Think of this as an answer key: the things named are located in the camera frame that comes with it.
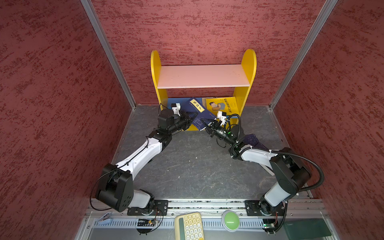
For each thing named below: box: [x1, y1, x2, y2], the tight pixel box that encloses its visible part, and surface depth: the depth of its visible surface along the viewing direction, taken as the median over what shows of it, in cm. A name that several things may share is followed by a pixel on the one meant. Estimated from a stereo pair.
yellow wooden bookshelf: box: [150, 49, 257, 131], surface depth 81 cm
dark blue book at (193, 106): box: [187, 97, 217, 131], surface depth 79 cm
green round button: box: [221, 210, 240, 232], surface depth 71 cm
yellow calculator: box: [175, 212, 205, 240], surface depth 68 cm
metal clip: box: [97, 211, 112, 222], surface depth 71 cm
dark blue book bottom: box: [243, 133, 270, 151], surface depth 102 cm
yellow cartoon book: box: [206, 96, 239, 117], surface depth 100 cm
